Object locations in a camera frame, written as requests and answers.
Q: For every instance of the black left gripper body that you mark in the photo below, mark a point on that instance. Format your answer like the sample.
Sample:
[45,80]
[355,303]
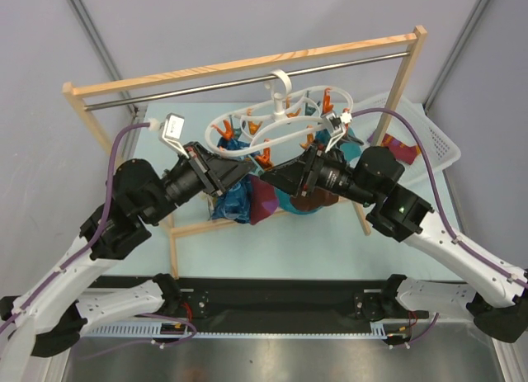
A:
[209,177]

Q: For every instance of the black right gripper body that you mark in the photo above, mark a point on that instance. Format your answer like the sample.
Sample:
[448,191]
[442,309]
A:
[309,173]

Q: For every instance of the brown grey sock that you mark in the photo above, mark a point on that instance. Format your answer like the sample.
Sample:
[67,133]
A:
[333,168]

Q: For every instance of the orange hanger clip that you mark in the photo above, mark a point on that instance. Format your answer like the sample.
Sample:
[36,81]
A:
[264,159]

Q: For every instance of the maroon purple yellow sock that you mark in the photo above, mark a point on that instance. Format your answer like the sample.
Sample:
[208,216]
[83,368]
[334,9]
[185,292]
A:
[263,202]

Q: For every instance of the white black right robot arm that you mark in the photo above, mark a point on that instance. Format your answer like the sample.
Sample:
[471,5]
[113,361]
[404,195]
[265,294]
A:
[493,294]

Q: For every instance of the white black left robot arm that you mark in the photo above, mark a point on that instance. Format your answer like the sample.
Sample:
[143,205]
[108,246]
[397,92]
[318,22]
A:
[51,317]

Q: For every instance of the socks pile in basket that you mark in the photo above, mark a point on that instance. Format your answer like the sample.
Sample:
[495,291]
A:
[402,152]

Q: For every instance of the dark blue patterned cloth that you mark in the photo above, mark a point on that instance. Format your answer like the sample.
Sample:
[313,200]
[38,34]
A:
[235,204]

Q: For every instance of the teal plain cloth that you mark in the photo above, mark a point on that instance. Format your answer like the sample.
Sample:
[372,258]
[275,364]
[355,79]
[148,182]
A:
[354,147]

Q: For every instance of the white perforated plastic basket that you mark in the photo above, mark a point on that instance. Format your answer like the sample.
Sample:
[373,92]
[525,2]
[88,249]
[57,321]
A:
[441,151]

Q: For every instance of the steel hanging rod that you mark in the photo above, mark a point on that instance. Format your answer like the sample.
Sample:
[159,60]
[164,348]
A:
[241,82]

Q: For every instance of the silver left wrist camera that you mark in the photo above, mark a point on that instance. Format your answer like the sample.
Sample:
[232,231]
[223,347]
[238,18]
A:
[171,133]

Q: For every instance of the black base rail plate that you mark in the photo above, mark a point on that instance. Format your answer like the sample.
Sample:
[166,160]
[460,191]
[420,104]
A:
[266,305]

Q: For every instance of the wooden clothes rack frame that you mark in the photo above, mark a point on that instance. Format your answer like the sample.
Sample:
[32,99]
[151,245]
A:
[322,245]

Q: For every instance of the white toothed cable strip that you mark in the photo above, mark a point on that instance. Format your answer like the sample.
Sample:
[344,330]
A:
[159,329]

